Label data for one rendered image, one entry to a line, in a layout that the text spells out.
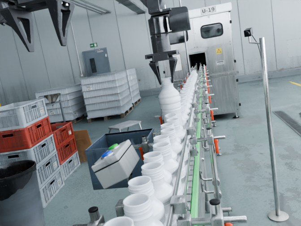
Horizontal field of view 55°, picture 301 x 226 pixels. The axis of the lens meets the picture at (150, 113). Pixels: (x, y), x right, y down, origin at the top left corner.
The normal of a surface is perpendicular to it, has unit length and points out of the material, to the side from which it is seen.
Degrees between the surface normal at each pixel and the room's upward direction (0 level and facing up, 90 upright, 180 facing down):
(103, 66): 90
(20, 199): 94
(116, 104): 90
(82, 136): 104
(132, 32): 90
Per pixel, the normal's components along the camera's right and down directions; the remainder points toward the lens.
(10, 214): 0.20, 0.21
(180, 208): -0.18, 0.21
